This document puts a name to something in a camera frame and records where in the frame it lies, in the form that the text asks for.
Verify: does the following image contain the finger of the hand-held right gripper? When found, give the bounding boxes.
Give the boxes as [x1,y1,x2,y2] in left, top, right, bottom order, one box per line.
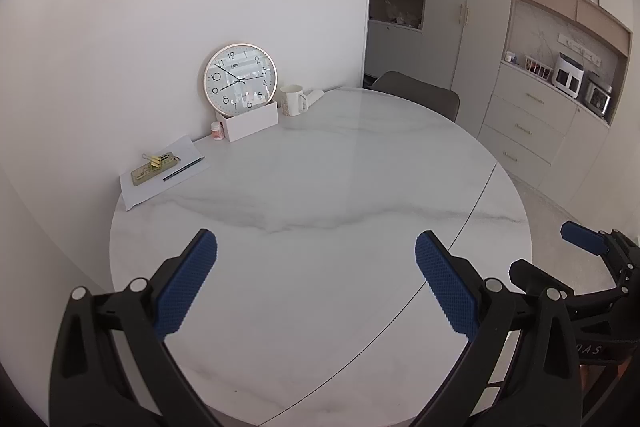
[560,220,610,256]
[508,258,621,305]

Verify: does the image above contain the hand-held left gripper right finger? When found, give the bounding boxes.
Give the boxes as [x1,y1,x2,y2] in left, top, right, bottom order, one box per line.
[415,229,583,427]

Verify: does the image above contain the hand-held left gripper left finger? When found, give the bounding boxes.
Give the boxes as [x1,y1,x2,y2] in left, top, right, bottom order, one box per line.
[48,228,221,427]

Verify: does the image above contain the white paper sheet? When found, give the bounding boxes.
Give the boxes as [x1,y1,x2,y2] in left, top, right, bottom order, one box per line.
[119,135,212,211]

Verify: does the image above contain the dark pencil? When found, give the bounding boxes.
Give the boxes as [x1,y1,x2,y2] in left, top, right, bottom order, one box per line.
[162,156,206,182]

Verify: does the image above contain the grey drawer cabinet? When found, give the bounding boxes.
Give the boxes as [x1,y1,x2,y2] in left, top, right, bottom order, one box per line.
[477,59,611,192]

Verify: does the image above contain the silver toaster oven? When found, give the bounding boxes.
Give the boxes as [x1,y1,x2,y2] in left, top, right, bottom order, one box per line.
[582,79,614,118]

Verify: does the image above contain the white countertop appliance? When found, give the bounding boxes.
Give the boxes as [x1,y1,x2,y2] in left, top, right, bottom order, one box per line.
[552,53,586,100]

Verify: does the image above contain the white rectangular box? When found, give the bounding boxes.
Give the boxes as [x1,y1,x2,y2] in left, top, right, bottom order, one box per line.
[215,101,279,142]

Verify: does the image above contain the spice rack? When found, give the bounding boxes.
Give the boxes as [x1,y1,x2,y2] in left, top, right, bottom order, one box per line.
[523,55,554,79]

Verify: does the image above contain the grey dining chair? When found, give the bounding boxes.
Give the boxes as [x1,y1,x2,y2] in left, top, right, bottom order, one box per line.
[371,71,460,124]

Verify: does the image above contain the white patterned mug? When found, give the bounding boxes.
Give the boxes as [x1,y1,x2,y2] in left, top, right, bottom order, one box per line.
[279,84,309,118]

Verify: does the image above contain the white wall power strip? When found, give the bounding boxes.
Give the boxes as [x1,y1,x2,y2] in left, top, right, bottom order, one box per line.
[557,33,607,66]

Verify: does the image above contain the round wall clock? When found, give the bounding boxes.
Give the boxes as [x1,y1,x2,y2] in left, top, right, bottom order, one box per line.
[203,43,277,116]

